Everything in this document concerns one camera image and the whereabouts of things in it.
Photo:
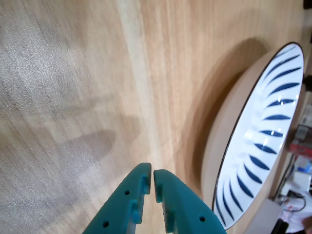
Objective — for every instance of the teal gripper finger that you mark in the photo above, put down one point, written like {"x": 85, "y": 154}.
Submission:
{"x": 117, "y": 209}
{"x": 185, "y": 209}

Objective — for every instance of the grey block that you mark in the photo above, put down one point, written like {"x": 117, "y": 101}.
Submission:
{"x": 271, "y": 214}

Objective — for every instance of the white box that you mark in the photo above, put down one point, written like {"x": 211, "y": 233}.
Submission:
{"x": 302, "y": 179}

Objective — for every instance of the white plate with blue petals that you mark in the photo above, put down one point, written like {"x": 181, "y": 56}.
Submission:
{"x": 253, "y": 151}

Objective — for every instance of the red and grey box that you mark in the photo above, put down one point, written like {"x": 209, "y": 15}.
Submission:
{"x": 301, "y": 146}

